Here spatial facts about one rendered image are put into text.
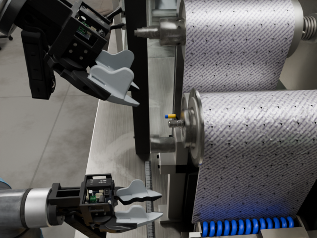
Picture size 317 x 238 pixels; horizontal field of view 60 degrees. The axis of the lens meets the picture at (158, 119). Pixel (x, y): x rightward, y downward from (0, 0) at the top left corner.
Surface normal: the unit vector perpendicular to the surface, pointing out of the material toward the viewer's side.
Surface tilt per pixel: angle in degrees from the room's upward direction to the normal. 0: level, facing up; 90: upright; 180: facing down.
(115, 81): 86
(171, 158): 0
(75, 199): 90
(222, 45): 92
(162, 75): 0
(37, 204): 26
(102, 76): 86
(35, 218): 61
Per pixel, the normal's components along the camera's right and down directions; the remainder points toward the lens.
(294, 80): -1.00, 0.04
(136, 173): 0.00, -0.77
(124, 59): 0.18, 0.63
